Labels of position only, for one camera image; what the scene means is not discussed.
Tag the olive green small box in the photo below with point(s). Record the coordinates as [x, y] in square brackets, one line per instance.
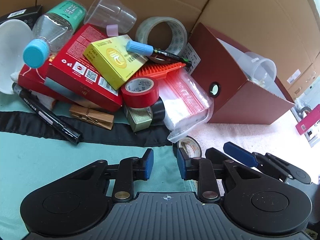
[138, 118]

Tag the black marker pen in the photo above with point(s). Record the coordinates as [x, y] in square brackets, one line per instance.
[66, 130]

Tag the small black-rimmed tape roll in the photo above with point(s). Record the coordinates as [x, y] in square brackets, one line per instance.
[191, 147]

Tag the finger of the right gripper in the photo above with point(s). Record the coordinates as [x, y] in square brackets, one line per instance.
[216, 156]
[240, 154]

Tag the dark red storage box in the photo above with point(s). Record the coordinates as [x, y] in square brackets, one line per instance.
[237, 100]

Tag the black small box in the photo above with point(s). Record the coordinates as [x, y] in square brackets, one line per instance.
[28, 15]

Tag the plastic bottle blue cap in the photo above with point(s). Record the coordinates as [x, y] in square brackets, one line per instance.
[52, 31]

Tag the pink thermos bottle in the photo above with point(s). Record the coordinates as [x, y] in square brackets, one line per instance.
[308, 121]

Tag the zip bags pack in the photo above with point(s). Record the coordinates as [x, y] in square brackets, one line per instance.
[186, 104]

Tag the white shipping label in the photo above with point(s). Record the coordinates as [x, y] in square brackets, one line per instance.
[293, 77]

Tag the large red flat box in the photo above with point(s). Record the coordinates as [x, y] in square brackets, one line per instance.
[73, 76]

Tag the wooden clothespin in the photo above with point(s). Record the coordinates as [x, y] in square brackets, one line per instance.
[91, 116]

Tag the red tape roll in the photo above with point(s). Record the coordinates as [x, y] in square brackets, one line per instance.
[140, 92]

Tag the yellow small box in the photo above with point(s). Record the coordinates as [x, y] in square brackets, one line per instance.
[111, 59]

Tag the clear plastic cup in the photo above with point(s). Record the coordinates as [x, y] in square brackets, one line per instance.
[102, 13]

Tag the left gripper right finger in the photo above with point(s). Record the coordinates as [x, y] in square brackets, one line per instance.
[184, 164]

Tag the clear container with swabs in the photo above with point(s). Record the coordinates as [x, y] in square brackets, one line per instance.
[258, 69]

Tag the pink small tape piece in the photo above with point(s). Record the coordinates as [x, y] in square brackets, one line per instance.
[112, 30]

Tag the black tape roll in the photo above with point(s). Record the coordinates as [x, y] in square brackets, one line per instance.
[158, 111]

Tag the marker with blue cap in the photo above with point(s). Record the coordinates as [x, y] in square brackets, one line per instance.
[149, 51]

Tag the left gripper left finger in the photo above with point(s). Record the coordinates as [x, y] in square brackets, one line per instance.
[147, 165]

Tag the orange plastic comb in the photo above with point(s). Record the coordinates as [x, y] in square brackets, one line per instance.
[157, 70]

